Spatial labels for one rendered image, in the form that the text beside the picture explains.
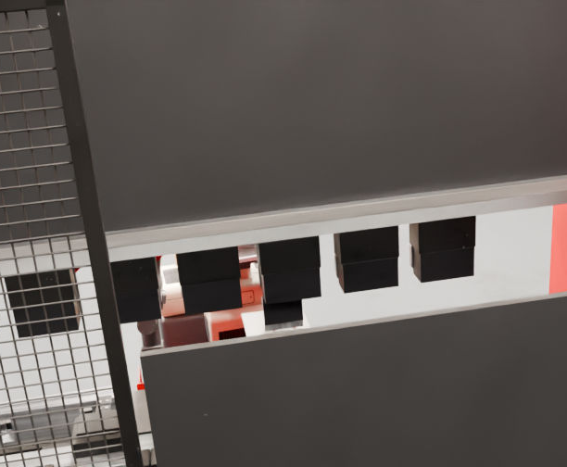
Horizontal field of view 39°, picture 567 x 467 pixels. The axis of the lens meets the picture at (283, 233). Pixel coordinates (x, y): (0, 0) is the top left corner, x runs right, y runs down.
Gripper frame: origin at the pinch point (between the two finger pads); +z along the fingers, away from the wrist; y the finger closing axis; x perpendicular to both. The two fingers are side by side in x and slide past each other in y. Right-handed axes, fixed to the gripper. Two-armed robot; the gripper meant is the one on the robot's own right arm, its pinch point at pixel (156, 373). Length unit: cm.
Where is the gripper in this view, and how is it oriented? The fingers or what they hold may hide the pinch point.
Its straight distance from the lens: 251.3
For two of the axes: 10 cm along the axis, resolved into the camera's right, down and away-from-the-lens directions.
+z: 1.2, 9.9, 1.0
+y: 1.3, 0.9, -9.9
